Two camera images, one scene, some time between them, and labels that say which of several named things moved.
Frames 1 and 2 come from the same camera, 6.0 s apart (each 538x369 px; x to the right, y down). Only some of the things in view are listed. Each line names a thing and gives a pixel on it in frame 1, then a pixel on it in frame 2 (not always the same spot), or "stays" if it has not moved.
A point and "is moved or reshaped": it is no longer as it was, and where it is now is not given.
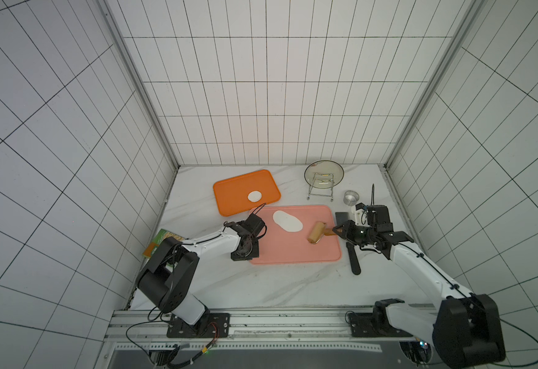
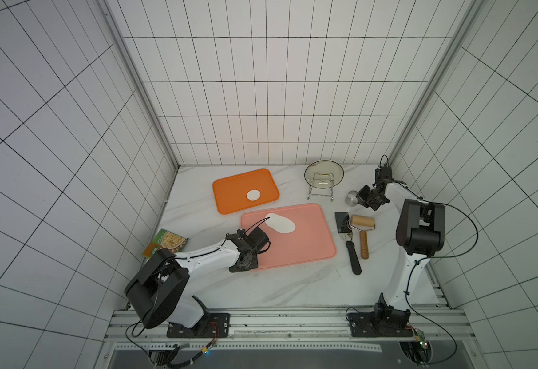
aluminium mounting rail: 287,331 stays
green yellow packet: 160,237 stays
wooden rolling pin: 318,231 is moved or reshaped
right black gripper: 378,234 → 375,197
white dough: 287,221 is moved or reshaped
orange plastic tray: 241,193 stays
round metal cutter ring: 350,197 stays
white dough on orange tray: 254,196 stays
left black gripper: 253,254 → 253,264
